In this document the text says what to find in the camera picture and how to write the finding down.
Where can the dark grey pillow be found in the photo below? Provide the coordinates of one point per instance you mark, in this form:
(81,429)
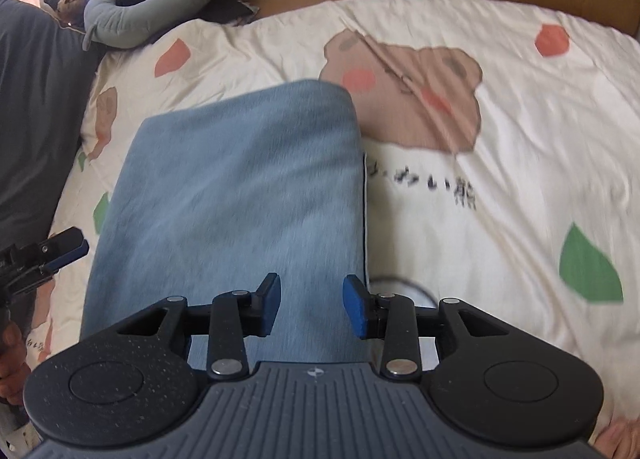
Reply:
(35,114)

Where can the person's left hand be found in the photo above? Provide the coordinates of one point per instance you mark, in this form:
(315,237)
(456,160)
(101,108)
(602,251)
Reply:
(10,364)

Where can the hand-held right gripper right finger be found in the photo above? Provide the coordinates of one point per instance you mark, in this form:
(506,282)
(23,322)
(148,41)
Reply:
(354,306)

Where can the black cloth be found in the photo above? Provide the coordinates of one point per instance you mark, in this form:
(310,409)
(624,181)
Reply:
(227,11)

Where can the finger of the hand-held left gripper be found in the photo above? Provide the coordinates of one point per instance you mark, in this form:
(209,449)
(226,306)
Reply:
(65,246)

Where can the grey neck pillow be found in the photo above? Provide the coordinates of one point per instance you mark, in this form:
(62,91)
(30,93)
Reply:
(120,24)

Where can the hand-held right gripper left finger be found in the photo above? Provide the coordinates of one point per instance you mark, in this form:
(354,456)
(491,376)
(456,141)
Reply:
(270,301)

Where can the blue denim pants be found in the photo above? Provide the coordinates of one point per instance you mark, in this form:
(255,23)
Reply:
(225,189)

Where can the cream bear printed blanket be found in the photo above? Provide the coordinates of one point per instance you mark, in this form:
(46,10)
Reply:
(500,239)

